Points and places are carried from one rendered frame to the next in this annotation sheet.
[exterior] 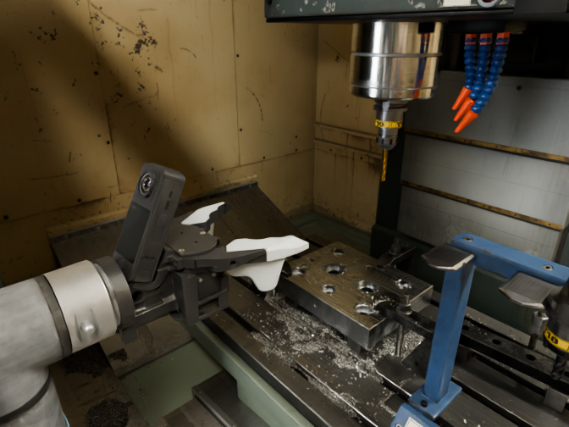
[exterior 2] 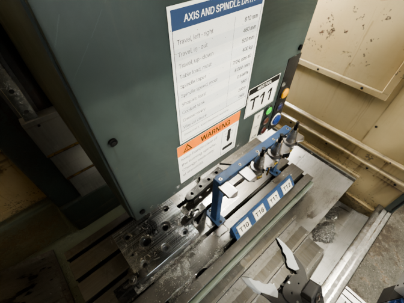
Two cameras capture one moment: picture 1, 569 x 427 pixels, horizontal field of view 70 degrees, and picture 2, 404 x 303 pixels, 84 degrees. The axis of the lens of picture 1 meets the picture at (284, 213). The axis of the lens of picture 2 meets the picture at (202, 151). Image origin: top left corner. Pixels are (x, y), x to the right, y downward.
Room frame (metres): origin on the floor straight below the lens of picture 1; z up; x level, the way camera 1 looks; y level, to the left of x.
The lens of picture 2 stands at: (0.62, 0.21, 1.94)
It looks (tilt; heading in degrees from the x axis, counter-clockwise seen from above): 49 degrees down; 270
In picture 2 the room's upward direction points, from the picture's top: straight up
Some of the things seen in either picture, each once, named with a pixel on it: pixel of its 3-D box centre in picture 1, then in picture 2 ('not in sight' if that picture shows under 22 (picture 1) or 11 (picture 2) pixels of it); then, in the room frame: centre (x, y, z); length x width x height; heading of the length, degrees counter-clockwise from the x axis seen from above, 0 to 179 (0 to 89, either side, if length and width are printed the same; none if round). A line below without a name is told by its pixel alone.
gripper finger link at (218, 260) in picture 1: (224, 254); (295, 272); (0.37, 0.06, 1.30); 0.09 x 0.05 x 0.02; 96
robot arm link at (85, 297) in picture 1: (84, 305); not in sight; (0.31, 0.18, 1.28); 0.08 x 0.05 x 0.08; 42
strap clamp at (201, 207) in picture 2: (405, 327); (193, 216); (0.66, -0.24, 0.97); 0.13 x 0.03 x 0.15; 41
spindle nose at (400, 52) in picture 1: (394, 59); not in sight; (0.79, -0.20, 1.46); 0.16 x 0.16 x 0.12
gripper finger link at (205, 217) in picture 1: (208, 231); (258, 288); (0.47, 0.10, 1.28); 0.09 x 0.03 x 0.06; 168
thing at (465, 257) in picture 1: (445, 257); (229, 190); (0.52, -0.23, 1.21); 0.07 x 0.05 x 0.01; 131
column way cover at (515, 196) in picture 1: (478, 173); (106, 141); (1.08, -0.53, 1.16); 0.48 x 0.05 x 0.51; 41
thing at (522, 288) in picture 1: (527, 291); (248, 174); (0.43, -0.31, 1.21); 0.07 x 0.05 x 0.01; 131
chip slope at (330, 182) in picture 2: not in sight; (252, 176); (0.29, -0.62, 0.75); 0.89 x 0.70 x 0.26; 131
